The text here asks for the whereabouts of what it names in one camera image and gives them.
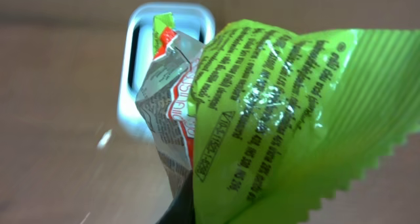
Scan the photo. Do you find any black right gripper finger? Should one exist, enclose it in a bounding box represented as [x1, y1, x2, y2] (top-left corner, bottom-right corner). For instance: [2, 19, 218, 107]
[156, 172, 196, 224]

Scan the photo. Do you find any white barcode scanner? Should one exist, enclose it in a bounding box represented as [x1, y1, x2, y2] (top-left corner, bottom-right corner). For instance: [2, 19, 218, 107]
[117, 2, 216, 143]

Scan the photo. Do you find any green snack bag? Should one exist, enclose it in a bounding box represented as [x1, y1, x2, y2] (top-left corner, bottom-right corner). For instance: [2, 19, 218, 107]
[136, 13, 419, 223]

